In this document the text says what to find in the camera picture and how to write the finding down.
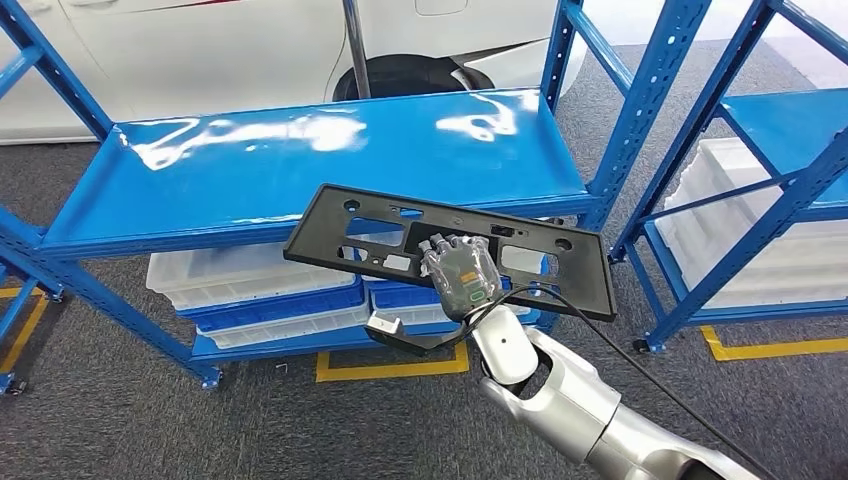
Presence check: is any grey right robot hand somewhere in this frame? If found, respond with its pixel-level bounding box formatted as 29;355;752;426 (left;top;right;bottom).
417;232;505;325

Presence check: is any black plastic plate frame part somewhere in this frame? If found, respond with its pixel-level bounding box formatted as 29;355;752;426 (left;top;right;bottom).
282;183;619;325

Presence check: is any blue metal shelf rack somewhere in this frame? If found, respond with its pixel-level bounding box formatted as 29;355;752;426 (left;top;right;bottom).
0;261;65;397
0;0;714;391
609;0;848;355

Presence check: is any grey metal pole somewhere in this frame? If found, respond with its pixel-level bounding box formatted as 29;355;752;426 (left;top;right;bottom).
341;0;373;101

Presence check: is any large white plastic crate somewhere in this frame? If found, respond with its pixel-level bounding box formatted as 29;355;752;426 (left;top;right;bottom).
654;137;848;310

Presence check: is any white car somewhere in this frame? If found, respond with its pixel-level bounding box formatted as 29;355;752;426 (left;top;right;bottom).
0;0;588;146

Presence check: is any black cable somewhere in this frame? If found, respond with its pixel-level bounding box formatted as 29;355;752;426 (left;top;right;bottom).
463;284;780;480

